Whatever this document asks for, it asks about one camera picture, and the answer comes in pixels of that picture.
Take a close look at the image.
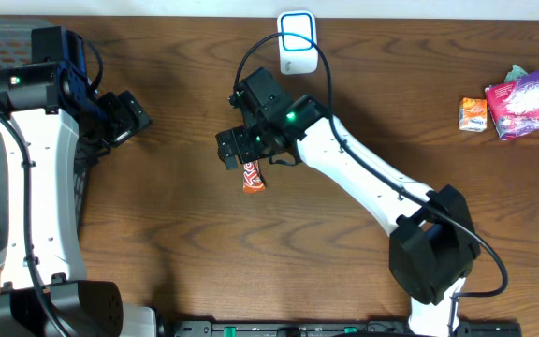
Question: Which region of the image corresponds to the orange chocolate bar wrapper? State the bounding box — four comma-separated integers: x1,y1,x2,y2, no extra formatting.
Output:
242,160,266,194

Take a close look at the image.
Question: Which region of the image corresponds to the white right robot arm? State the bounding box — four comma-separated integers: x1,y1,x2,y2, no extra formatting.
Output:
216,67,480,336

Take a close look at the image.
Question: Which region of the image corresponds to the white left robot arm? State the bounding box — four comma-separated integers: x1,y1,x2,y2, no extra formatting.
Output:
0,26,166,336

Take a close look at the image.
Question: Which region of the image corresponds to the small orange snack pack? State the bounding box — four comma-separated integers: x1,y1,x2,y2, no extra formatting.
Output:
459,97,488,132

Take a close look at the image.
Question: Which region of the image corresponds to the red purple noodle packet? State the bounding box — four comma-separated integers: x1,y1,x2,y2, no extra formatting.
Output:
485,70,539,140

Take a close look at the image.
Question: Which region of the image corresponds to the teal snack wrapper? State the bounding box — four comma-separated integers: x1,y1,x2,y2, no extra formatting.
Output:
504,65,528,82

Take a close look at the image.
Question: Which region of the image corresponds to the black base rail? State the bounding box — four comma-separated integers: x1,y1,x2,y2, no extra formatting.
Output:
157,320,522,337

